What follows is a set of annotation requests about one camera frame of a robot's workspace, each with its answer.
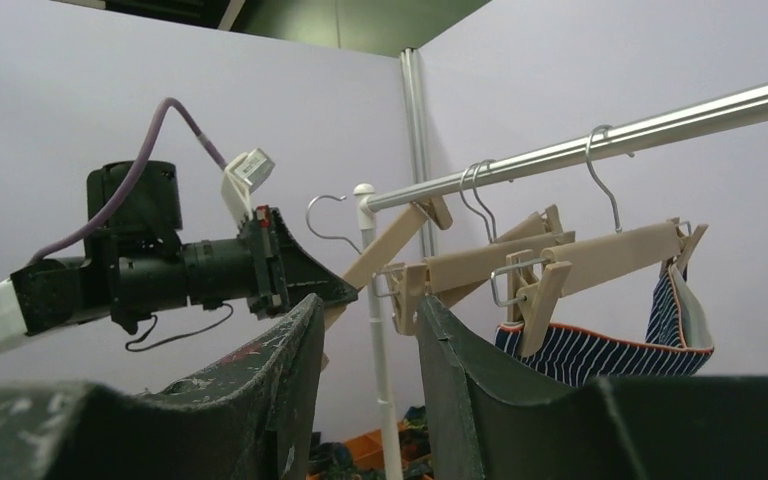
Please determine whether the beige clip hanger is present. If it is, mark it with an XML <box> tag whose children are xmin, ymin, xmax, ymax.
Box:
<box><xmin>491</xmin><ymin>124</ymin><xmax>709</xmax><ymax>358</ymax></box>
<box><xmin>306</xmin><ymin>183</ymin><xmax>453</xmax><ymax>331</ymax></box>
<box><xmin>379</xmin><ymin>160</ymin><xmax>576</xmax><ymax>336</ymax></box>
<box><xmin>439</xmin><ymin>160</ymin><xmax>562</xmax><ymax>307</ymax></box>

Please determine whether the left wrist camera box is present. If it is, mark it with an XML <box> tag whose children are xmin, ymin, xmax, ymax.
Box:
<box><xmin>220</xmin><ymin>148</ymin><xmax>275</xmax><ymax>227</ymax></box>

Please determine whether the dark striped underwear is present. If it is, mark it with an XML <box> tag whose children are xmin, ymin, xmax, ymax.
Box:
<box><xmin>493</xmin><ymin>265</ymin><xmax>715</xmax><ymax>387</ymax></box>

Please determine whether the white metal clothes rack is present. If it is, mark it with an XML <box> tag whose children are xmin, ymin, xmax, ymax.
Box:
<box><xmin>352</xmin><ymin>29</ymin><xmax>768</xmax><ymax>480</ymax></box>

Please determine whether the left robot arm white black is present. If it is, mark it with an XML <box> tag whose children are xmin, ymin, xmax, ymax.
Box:
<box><xmin>0</xmin><ymin>161</ymin><xmax>358</xmax><ymax>354</ymax></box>

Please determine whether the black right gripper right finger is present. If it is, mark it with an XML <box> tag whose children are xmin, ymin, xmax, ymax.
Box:
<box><xmin>416</xmin><ymin>297</ymin><xmax>768</xmax><ymax>479</ymax></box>

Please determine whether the green patterned tie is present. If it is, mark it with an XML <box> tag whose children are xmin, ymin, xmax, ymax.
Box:
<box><xmin>317</xmin><ymin>405</ymin><xmax>435</xmax><ymax>480</ymax></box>

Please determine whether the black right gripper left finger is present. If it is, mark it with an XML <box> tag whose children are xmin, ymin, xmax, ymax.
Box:
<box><xmin>0</xmin><ymin>294</ymin><xmax>325</xmax><ymax>479</ymax></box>

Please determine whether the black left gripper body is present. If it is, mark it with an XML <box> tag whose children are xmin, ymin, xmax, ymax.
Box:
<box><xmin>238</xmin><ymin>205</ymin><xmax>290</xmax><ymax>320</ymax></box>

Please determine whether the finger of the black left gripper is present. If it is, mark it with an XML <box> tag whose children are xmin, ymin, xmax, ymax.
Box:
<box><xmin>271</xmin><ymin>208</ymin><xmax>359</xmax><ymax>308</ymax></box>

